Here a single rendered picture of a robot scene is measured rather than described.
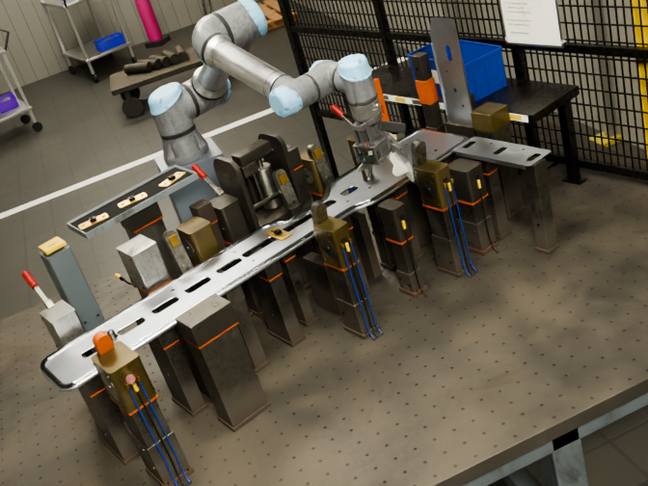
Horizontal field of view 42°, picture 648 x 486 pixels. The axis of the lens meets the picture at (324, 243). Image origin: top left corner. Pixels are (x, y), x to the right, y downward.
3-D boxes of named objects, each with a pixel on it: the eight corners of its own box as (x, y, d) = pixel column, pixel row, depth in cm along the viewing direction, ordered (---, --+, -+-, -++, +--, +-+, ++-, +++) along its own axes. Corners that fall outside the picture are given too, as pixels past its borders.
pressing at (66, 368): (68, 400, 195) (66, 395, 194) (34, 366, 212) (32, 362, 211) (474, 139, 257) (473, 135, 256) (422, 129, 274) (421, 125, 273)
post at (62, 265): (110, 387, 248) (46, 259, 228) (99, 377, 254) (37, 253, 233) (132, 372, 252) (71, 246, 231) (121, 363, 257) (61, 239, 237)
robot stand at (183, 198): (194, 257, 305) (153, 157, 286) (245, 235, 309) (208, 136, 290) (205, 281, 288) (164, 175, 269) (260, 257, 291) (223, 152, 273)
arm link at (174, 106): (152, 133, 277) (137, 94, 270) (186, 116, 283) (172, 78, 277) (170, 139, 268) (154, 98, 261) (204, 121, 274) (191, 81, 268)
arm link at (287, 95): (169, 22, 231) (284, 92, 204) (202, 8, 236) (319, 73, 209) (176, 60, 239) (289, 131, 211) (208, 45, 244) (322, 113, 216)
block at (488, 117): (509, 220, 268) (490, 115, 251) (490, 215, 274) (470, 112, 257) (526, 208, 272) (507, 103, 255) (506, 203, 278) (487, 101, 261)
